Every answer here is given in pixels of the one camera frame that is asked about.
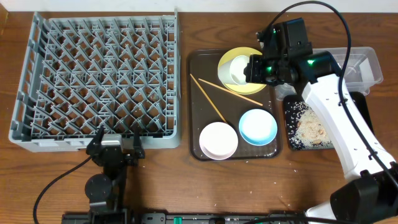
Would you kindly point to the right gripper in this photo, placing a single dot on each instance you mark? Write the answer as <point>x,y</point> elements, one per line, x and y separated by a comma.
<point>253,71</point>

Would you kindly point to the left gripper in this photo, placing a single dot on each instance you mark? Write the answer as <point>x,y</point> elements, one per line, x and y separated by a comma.
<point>115,154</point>

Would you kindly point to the white paper cup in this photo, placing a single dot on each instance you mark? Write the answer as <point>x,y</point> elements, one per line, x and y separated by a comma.
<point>232,72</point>

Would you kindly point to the light blue bowl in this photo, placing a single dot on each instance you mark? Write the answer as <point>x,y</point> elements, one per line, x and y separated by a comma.
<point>258,127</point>

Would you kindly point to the rice food waste pile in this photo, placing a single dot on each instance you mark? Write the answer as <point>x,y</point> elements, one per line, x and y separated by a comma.
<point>311,127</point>

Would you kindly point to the white pink bowl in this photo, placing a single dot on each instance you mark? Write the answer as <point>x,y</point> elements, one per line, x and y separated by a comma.
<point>218,141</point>

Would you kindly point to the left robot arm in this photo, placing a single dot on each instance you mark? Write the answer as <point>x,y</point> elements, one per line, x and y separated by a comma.
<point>105,191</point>

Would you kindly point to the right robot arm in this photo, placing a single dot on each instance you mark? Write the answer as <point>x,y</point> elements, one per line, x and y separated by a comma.
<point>370,193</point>

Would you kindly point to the black waste tray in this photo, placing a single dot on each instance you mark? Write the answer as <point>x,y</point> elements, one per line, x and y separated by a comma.
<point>292,124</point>

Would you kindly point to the yellow plate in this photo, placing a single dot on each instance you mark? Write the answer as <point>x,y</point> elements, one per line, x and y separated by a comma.
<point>246,89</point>

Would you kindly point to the dark brown serving tray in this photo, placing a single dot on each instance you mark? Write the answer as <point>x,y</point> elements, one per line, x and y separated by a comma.
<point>229,121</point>

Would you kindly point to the long wooden chopstick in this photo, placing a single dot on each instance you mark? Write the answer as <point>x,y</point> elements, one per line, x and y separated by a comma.
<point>231,92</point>

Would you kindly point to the short wooden chopstick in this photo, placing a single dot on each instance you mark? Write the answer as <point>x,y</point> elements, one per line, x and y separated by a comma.
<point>208,98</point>

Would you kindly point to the grey dish rack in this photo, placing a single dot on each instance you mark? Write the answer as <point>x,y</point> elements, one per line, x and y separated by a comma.
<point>81,73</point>

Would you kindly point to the clear plastic bin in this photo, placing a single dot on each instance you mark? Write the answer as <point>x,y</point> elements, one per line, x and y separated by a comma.
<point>363,70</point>

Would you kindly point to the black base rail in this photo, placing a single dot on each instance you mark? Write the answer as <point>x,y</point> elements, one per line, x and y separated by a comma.
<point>162,218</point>

